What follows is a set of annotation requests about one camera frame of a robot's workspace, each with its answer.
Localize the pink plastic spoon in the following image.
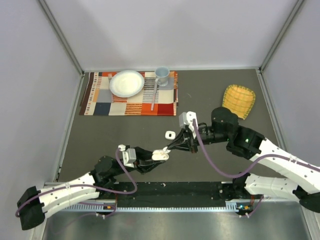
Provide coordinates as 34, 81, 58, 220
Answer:
150, 77, 159, 111

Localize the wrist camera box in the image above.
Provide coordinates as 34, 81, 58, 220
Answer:
178, 111, 198, 133
118, 144, 137, 168

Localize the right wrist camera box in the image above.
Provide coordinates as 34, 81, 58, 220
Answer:
178, 111, 198, 133

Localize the white earbud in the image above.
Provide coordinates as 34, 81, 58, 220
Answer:
163, 146, 170, 153

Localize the white round plate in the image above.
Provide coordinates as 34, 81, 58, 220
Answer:
109, 70, 145, 98

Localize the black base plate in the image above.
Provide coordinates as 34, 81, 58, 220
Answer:
105, 181, 261, 208

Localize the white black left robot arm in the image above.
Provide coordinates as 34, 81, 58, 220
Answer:
15, 144, 170, 231

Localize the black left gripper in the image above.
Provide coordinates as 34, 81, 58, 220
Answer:
112, 146, 165, 176

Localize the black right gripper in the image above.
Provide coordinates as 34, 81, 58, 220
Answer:
167, 126, 230, 154

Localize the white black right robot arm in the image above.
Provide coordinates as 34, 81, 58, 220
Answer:
164, 107, 320, 213

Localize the silver fork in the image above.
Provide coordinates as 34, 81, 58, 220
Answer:
108, 73, 113, 83

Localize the light blue cup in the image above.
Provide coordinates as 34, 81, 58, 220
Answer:
154, 66, 170, 87

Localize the yellow woven leaf dish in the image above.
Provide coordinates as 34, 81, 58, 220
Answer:
222, 84, 256, 120

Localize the white earbud charging case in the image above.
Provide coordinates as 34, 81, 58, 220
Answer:
165, 130, 176, 140

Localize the colourful patchwork placemat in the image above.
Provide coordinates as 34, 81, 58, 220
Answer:
79, 71, 179, 116

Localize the grey slotted cable duct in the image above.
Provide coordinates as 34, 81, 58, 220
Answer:
67, 199, 251, 213

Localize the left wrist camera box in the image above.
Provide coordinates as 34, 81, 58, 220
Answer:
118, 144, 137, 168

